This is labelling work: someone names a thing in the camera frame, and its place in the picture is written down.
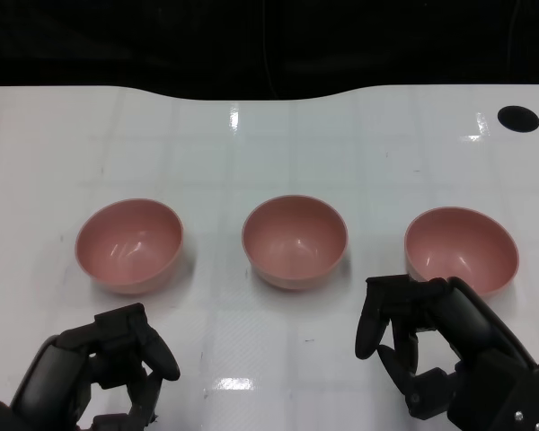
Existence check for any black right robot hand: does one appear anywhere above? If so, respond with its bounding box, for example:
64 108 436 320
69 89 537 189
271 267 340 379
354 274 536 419

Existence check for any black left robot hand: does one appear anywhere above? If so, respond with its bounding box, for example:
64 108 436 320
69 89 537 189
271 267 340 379
8 303 181 431

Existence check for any pink plastic bowl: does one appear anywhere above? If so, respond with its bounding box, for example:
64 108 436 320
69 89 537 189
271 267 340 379
241 194 349 292
403 206 520 301
75 198 184 296

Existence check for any black round table grommet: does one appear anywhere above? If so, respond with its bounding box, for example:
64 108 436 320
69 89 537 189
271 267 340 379
497 105 539 134

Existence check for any black backdrop cloth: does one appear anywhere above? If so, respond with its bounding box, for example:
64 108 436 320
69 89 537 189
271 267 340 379
0 0 539 102

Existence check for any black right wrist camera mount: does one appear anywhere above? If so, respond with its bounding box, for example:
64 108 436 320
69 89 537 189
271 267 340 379
446 358 539 431

